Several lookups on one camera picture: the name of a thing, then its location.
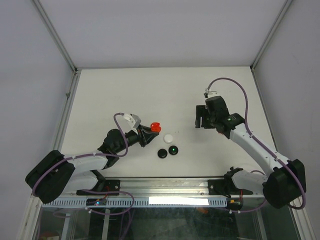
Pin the black earbud case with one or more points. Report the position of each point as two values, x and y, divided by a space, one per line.
173 150
162 153

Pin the left aluminium frame post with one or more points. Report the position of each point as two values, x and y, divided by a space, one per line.
54 34

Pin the right aluminium frame post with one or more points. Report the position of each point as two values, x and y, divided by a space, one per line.
271 33

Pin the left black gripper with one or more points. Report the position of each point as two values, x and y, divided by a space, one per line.
144 137

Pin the orange earbud case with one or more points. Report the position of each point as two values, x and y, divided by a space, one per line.
155 127

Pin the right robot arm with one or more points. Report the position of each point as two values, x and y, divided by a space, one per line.
282 180

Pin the aluminium mounting rail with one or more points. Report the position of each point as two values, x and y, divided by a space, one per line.
147 186

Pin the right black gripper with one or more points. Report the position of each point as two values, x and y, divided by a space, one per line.
200 111

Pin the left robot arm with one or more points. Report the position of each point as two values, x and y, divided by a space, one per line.
57 174

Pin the aluminium frame post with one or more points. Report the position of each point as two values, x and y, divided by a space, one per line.
271 33
54 34

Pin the white earbud case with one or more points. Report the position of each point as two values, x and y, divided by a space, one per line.
168 138

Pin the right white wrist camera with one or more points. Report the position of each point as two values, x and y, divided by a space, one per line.
210 93

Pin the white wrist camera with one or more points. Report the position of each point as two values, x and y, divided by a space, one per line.
210 93
133 121

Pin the white slotted cable duct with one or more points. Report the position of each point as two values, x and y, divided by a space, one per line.
138 202

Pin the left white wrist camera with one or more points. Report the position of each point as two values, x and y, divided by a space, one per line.
133 121

